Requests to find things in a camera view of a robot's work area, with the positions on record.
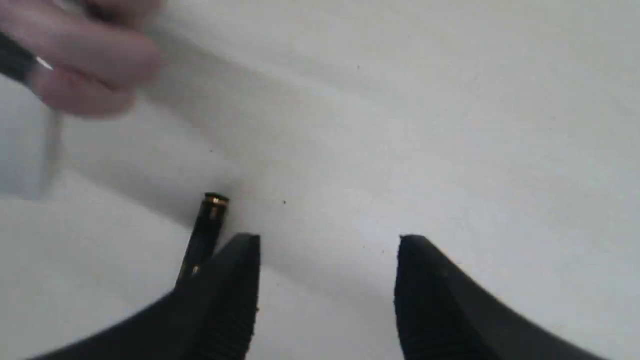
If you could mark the wide wooden paint brush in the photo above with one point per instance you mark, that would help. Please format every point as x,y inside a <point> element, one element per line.
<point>30,132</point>

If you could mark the bare open human hand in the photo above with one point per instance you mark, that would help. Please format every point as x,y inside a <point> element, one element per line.
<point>90,67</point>

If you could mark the black gold handled screwdriver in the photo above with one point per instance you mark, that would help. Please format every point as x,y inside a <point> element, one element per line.
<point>204,236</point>

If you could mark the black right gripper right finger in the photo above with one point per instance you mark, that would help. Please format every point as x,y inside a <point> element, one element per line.
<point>443,314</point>

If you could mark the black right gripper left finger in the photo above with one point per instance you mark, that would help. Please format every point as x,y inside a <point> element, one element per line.
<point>209,316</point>

